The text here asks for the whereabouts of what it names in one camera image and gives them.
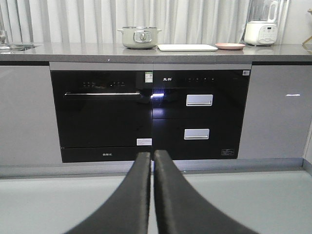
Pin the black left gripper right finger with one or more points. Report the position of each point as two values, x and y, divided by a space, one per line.
180 209

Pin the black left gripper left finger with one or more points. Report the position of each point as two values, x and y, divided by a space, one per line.
126 211

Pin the cream bear serving tray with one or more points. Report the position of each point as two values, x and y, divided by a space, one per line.
186 47

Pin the pink round plate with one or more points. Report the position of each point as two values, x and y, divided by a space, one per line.
230 46

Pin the black built-in disinfection cabinet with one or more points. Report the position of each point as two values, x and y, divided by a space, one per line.
198 114

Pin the black built-in dishwasher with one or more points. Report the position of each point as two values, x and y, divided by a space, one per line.
102 115

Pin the grey cabinet door left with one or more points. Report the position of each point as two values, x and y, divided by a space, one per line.
28 125

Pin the grey cabinet door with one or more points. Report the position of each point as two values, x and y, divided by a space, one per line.
278 112
28 125

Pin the grey cabinet door right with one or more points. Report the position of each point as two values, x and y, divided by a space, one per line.
278 112

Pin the white pleated curtain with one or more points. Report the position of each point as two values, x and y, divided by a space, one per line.
98 21

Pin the white blender machine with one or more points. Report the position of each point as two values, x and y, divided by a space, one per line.
261 27

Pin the steel kitchen sink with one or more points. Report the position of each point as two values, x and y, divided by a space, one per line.
11 47

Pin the wooden folding rack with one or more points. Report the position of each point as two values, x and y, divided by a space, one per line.
310 38

